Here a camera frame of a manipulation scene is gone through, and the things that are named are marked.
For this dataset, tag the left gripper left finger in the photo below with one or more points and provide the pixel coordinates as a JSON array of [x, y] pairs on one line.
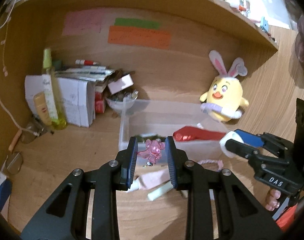
[[64, 214]]

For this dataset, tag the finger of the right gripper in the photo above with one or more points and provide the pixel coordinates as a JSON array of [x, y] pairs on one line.
[[249, 137], [251, 154]]

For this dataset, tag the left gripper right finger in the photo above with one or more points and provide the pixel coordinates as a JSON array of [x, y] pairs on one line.
[[239, 214]]

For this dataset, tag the pink cream tube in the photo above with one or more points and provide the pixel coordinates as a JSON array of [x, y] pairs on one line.
[[150, 180]]

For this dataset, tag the pale green stick tube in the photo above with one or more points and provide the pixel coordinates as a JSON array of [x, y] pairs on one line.
[[160, 191]]

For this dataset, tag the red foil tea packet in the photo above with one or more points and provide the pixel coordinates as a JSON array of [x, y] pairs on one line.
[[190, 133]]

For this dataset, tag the pink crystal bear charm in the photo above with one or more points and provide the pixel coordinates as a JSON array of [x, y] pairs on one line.
[[153, 151]]

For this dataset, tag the person right hand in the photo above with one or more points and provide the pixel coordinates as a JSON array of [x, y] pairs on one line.
[[272, 199]]

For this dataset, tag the yellow chick bunny plush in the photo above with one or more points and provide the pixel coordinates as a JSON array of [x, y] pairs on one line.
[[224, 99]]

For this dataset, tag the yellow green spray bottle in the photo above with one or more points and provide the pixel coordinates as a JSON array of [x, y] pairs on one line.
[[52, 92]]

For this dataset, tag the white folded paper box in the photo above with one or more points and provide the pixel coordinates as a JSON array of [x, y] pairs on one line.
[[77, 98]]

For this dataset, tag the clear plastic storage bin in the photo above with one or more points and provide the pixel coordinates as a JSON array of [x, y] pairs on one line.
[[163, 118]]

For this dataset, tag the white bowl of trinkets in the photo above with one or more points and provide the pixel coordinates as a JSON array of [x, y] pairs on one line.
[[122, 100]]

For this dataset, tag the small yellow cream tube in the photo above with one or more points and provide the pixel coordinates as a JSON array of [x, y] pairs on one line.
[[41, 108]]

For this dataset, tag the stack of books and papers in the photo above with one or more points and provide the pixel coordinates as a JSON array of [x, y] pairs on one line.
[[97, 75]]

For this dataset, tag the red white glue stick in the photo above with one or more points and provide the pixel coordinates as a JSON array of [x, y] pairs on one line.
[[86, 63]]

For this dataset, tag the orange sticky note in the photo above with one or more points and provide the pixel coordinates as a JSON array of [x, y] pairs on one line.
[[134, 36]]

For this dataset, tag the green sticky note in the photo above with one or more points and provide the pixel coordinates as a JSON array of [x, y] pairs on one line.
[[138, 23]]

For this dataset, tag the pink sticky note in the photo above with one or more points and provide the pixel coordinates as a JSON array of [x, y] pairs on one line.
[[82, 22]]

